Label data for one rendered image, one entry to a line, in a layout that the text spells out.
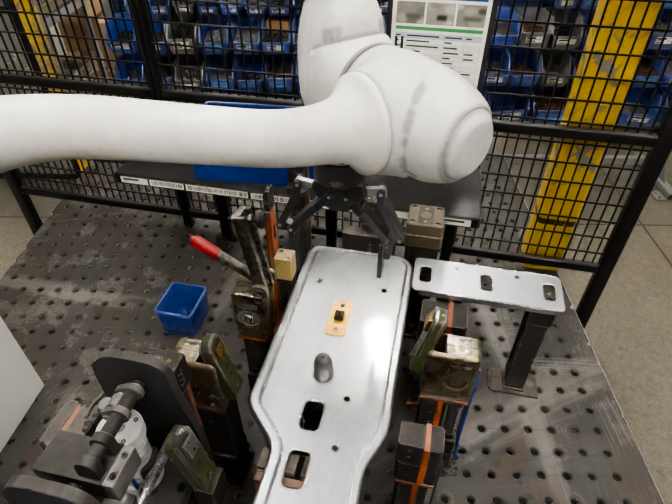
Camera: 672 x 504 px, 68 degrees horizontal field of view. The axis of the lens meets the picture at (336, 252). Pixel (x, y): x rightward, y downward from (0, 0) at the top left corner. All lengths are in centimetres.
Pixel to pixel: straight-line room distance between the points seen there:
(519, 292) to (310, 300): 41
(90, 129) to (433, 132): 31
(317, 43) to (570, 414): 97
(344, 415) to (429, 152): 47
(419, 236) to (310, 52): 56
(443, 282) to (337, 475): 44
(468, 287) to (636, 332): 163
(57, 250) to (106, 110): 126
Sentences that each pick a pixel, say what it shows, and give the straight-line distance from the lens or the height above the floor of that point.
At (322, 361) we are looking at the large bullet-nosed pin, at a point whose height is 105.
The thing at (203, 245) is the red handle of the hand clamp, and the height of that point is 114.
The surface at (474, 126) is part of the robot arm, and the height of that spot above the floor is 149.
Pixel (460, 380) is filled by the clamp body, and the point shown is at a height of 98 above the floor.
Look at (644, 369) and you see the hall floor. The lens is 245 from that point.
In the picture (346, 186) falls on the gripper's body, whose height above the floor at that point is 131.
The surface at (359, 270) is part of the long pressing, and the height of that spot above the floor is 100.
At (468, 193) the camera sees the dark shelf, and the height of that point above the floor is 103.
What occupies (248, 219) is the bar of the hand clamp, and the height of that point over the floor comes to 121.
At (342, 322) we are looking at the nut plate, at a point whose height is 100.
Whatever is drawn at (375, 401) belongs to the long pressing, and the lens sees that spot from 83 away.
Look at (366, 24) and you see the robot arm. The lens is 61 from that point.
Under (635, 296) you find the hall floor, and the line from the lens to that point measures 276.
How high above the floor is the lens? 169
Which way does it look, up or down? 41 degrees down
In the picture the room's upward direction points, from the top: straight up
